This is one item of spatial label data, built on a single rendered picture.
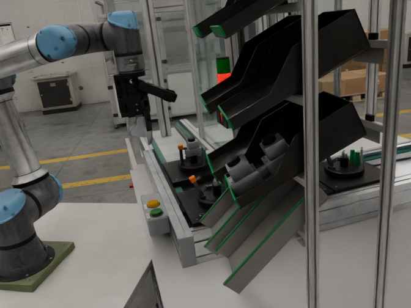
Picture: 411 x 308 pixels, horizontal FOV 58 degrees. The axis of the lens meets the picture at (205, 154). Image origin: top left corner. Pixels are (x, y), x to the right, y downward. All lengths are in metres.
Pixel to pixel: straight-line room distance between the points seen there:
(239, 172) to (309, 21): 0.31
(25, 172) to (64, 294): 0.40
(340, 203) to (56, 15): 8.54
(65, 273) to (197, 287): 0.43
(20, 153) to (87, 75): 8.02
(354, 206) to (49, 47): 1.01
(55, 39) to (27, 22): 8.56
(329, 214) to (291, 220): 0.51
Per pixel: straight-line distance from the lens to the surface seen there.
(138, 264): 1.21
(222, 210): 1.04
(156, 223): 1.23
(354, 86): 6.77
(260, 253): 0.79
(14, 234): 1.24
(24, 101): 9.73
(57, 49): 0.93
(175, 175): 1.50
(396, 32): 0.75
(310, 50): 0.65
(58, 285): 1.23
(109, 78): 6.37
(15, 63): 1.04
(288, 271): 1.11
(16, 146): 1.30
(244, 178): 0.76
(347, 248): 1.21
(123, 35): 1.01
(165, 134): 2.24
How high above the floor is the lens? 1.54
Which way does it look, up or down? 19 degrees down
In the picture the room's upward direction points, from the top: 6 degrees counter-clockwise
